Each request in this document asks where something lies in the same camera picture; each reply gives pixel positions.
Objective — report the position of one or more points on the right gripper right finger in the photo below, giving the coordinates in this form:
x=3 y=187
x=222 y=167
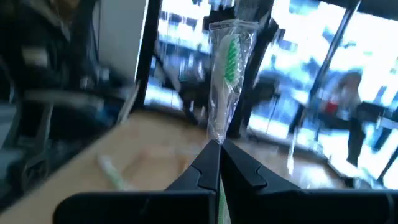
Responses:
x=242 y=174

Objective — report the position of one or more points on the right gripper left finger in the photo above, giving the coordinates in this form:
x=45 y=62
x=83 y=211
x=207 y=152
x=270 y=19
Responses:
x=202 y=174

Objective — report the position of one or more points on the green toothbrush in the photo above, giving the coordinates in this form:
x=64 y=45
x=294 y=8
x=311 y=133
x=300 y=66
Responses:
x=112 y=174
x=230 y=62

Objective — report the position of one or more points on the person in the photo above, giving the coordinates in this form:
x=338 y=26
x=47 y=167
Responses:
x=37 y=46
x=351 y=93

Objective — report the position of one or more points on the large dark-framed window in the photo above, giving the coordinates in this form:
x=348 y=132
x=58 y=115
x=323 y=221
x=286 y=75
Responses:
x=311 y=46

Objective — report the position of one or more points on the black aluminium rig frame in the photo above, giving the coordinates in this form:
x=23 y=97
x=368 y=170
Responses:
x=248 y=93

